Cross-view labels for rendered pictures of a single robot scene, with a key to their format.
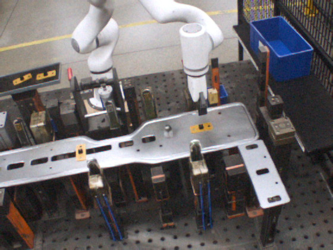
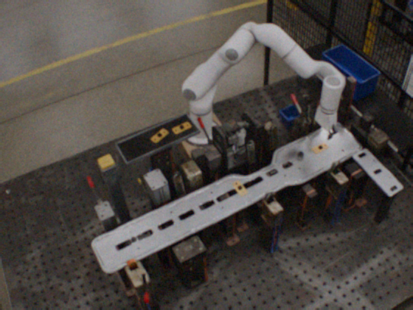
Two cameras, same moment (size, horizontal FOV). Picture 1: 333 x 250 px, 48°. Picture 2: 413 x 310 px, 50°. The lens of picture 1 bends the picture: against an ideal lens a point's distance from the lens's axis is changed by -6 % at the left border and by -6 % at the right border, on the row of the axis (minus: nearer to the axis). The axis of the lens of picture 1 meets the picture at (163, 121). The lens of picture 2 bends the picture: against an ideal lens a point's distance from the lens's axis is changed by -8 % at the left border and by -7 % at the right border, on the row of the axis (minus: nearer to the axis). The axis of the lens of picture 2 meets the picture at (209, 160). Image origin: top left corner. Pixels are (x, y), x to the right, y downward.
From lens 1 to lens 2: 117 cm
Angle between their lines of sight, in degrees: 18
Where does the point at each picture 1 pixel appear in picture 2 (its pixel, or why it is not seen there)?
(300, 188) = not seen: hidden behind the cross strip
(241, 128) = (348, 142)
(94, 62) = (201, 106)
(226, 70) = (282, 88)
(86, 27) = (205, 78)
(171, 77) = (237, 102)
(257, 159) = (369, 164)
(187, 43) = (332, 92)
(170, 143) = (306, 164)
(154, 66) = (166, 85)
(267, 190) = (386, 184)
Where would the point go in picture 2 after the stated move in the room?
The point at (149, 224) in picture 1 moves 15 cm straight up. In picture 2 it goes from (290, 232) to (294, 215)
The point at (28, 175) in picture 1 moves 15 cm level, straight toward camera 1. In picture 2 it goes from (206, 219) to (235, 235)
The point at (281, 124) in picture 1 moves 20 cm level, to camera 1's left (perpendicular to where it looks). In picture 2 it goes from (378, 135) to (348, 150)
